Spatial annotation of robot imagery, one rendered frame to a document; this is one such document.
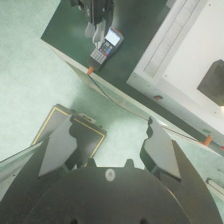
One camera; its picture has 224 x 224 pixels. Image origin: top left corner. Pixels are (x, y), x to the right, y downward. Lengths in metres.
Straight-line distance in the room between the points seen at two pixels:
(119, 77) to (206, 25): 0.34
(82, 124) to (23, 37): 1.56
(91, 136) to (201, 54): 0.93
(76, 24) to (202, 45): 0.52
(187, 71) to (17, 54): 1.95
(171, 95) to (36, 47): 1.77
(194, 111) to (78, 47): 0.56
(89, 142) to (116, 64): 0.80
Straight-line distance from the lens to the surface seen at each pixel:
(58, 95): 1.34
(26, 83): 1.68
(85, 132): 0.86
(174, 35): 0.41
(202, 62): 0.45
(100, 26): 0.34
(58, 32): 0.53
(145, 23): 0.56
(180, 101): 0.35
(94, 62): 0.37
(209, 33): 0.50
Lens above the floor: 1.08
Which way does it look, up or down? 85 degrees down
